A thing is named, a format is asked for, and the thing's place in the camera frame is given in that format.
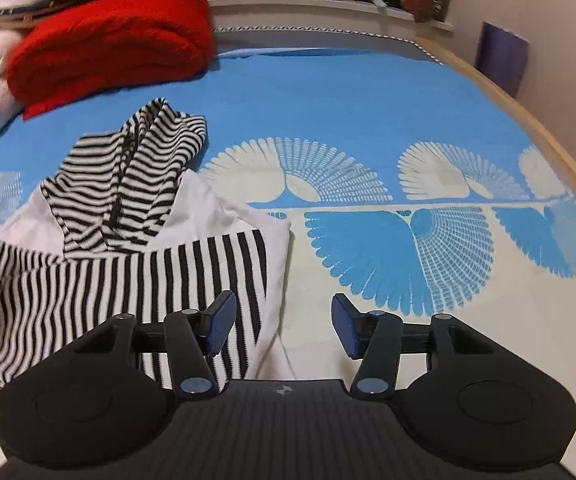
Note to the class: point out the purple board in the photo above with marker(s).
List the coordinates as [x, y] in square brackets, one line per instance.
[500, 57]

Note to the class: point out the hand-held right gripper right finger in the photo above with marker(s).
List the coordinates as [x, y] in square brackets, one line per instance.
[344, 326]

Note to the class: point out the black white striped hooded top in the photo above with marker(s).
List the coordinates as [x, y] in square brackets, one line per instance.
[117, 240]

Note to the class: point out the light wooden bed frame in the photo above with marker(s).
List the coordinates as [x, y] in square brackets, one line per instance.
[543, 130]

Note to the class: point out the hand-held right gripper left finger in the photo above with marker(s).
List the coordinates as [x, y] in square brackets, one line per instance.
[220, 321]

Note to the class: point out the white windowsill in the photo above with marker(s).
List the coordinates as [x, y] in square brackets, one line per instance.
[298, 12]

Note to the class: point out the folded red knit sweater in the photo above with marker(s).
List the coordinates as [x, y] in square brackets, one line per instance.
[112, 45]

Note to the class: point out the blue white patterned blanket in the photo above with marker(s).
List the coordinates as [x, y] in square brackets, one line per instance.
[368, 125]

